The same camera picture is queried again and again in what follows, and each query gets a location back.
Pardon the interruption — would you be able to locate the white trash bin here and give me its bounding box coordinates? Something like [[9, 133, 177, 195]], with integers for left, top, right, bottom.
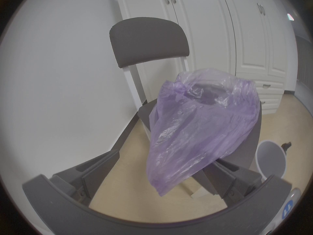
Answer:
[[255, 140, 288, 180]]

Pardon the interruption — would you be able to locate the white chair with grey seat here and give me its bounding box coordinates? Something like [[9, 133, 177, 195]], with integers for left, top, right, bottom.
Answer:
[[109, 17, 263, 199]]

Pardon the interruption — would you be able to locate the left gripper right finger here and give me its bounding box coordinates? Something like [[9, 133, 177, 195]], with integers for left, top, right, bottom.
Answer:
[[203, 161, 262, 203]]

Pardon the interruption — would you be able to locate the white wardrobe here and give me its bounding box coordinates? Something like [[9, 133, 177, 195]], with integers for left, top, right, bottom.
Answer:
[[115, 0, 288, 114]]

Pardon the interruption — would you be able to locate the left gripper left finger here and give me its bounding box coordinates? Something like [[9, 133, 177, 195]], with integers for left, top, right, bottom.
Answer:
[[52, 149, 120, 206]]

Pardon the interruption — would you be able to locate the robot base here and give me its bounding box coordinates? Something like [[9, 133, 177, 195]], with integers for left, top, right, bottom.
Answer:
[[279, 187, 302, 232]]

